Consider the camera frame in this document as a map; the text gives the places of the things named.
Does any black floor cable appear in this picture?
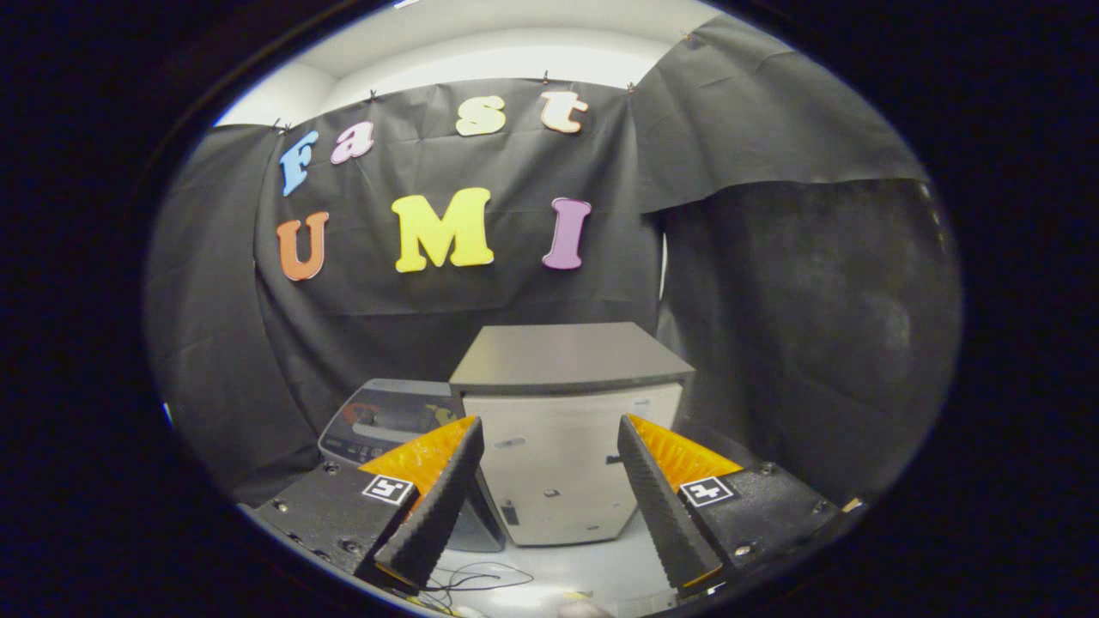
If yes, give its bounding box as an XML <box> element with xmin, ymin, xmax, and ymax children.
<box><xmin>421</xmin><ymin>562</ymin><xmax>535</xmax><ymax>612</ymax></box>

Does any dark washing machine lid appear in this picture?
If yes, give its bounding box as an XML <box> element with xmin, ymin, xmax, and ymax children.
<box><xmin>322</xmin><ymin>379</ymin><xmax>464</xmax><ymax>464</ymax></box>

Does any silver cabinet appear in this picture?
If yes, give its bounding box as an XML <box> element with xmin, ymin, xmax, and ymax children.
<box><xmin>448</xmin><ymin>322</ymin><xmax>696</xmax><ymax>548</ymax></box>

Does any black backdrop cloth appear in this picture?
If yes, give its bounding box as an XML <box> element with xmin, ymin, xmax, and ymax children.
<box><xmin>144</xmin><ymin>13</ymin><xmax>962</xmax><ymax>507</ymax></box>

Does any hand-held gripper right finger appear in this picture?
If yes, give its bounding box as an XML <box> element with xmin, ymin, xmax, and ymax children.
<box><xmin>616</xmin><ymin>414</ymin><xmax>847</xmax><ymax>599</ymax></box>

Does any grey washing machine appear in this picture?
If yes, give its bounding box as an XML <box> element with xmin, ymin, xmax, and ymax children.
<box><xmin>318</xmin><ymin>379</ymin><xmax>507</xmax><ymax>553</ymax></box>

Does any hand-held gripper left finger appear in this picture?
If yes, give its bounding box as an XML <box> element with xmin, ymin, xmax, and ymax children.
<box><xmin>255</xmin><ymin>415</ymin><xmax>486</xmax><ymax>593</ymax></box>

